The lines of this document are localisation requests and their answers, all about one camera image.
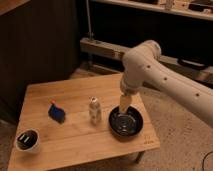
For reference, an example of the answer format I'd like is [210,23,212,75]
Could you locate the long wooden beam shelf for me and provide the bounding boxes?
[80,37,213,84]

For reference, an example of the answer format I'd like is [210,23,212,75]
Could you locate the clear plastic bottle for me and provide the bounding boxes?
[89,97,101,125]

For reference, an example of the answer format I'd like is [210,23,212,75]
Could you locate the black bowl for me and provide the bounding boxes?
[108,106,143,137]

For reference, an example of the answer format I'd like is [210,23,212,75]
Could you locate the wooden table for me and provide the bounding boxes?
[8,74,160,171]

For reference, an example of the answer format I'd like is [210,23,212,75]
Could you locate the upper wooden shelf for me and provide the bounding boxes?
[91,0,213,21]

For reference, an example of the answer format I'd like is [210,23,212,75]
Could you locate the black handle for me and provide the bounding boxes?
[177,58,209,70]

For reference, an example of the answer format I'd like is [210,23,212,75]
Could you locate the blue sponge block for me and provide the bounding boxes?
[48,101,66,124]

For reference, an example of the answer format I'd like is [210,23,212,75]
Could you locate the white cup with dark contents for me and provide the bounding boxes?
[15,129,40,154]

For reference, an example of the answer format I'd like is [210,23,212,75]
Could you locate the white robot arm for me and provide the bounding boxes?
[120,40,213,128]

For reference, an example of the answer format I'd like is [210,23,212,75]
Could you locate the metal pole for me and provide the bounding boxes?
[86,0,94,41]

